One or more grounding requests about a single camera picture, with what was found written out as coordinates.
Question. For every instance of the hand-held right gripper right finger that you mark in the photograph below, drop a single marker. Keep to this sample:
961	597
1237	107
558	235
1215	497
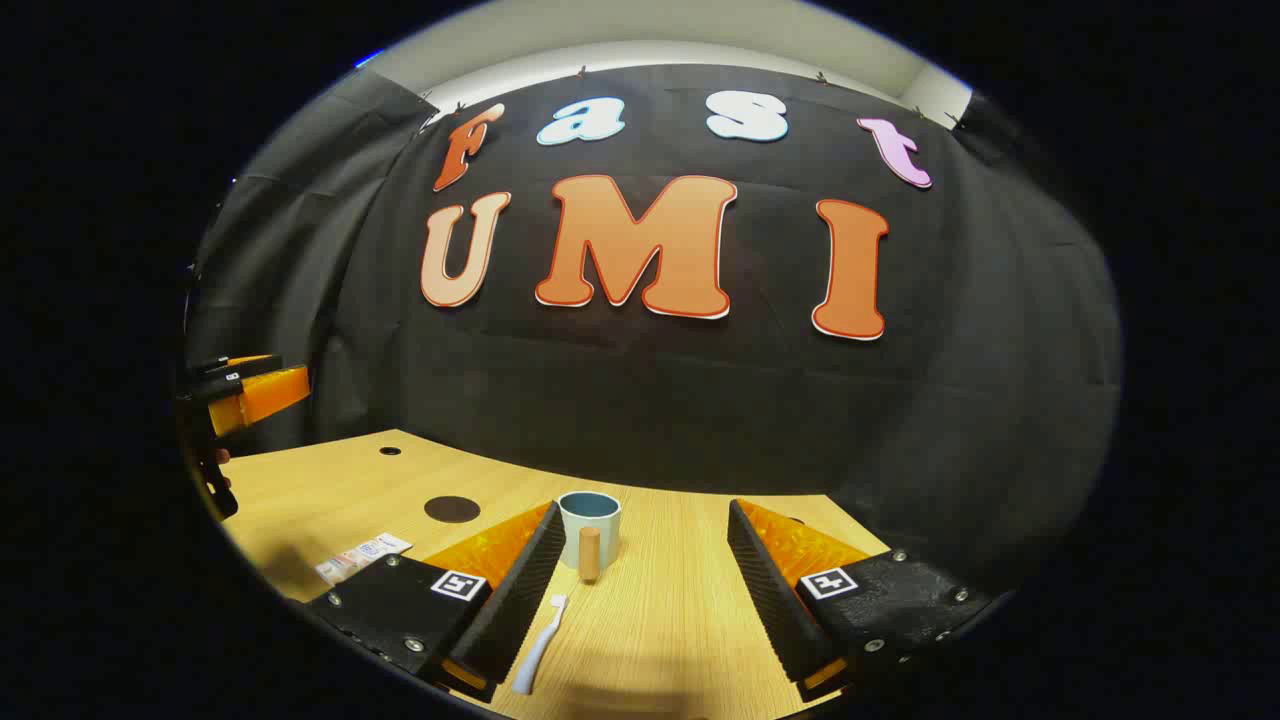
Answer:
765	600

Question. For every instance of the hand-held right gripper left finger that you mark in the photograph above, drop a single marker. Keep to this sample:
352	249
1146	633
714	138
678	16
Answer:
520	610

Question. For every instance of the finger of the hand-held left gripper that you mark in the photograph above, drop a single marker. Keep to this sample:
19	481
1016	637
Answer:
240	369
265	397

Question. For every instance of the light blue toothbrush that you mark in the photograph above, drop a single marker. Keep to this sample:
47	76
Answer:
535	655

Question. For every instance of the dark brown round coaster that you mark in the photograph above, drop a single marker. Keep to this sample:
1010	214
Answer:
452	509

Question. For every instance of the white toothpaste tube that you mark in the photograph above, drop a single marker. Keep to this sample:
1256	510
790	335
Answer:
363	556

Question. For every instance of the wooden desktop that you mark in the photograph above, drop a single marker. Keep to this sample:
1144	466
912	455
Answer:
660	620

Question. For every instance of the black backdrop cloth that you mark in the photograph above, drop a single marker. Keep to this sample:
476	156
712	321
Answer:
700	400

